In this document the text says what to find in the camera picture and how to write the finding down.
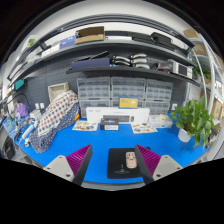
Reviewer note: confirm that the red blue checked cloth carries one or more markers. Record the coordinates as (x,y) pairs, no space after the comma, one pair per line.
(56,113)

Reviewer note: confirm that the white woven basket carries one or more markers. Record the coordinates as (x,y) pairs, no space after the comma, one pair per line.
(58,91)

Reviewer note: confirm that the white wall socket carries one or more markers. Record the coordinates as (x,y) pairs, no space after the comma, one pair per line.
(174,107)

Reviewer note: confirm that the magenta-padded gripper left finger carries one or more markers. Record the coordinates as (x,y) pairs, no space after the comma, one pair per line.
(68,166)

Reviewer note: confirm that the long white keyboard box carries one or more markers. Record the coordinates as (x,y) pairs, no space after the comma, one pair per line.
(95,113)

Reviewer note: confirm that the yellow card box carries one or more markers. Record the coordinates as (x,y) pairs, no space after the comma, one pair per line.
(128,102)

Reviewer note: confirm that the clear plastic box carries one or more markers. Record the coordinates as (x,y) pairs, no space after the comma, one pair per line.
(161,122)

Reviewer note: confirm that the black mouse pad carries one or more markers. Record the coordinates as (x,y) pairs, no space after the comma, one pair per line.
(116,163)

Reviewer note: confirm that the navy polka dot cloth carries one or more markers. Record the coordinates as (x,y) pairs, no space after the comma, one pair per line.
(41,141)

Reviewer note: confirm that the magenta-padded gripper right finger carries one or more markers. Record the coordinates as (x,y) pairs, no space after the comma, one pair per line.
(158,166)

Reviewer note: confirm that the teal box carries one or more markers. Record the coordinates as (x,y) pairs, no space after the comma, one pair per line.
(19,84)

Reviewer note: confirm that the transparent pink computer mouse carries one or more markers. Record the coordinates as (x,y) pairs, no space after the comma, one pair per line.
(131,160)

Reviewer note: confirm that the small black labelled box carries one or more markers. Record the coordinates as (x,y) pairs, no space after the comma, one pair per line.
(109,125)

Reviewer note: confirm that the yellow plastic item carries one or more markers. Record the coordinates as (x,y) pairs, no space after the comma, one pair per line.
(77,117)

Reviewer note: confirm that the purple bag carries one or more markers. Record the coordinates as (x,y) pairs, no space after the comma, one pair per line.
(21,110)

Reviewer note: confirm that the grey plastic drawer cabinet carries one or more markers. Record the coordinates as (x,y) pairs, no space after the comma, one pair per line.
(93,88)
(115,103)
(95,104)
(159,90)
(128,87)
(156,106)

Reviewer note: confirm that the colourful sticker sheet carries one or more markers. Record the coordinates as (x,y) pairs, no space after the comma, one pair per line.
(85,126)
(144,128)

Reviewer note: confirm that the green plant in white pot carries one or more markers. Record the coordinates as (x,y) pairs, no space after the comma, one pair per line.
(193,120)

